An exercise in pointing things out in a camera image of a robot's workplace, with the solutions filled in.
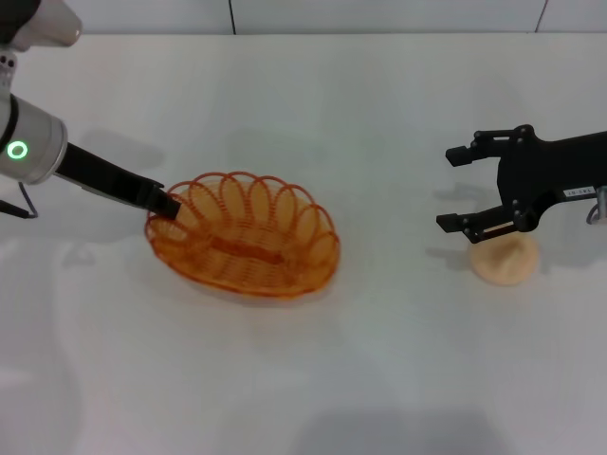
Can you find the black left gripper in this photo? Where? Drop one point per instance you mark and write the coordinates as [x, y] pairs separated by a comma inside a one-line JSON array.
[[104, 177]]

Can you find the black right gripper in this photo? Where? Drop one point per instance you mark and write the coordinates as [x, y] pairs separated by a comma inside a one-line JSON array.
[[545, 170]]

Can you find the beige steamed bun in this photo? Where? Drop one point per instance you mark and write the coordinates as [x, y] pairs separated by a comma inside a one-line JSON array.
[[505, 265]]

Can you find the orange woven plastic basket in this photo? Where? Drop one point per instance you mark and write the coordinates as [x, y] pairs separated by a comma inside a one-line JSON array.
[[246, 242]]

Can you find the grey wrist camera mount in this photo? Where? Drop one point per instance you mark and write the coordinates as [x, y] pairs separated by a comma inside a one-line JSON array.
[[600, 201]]

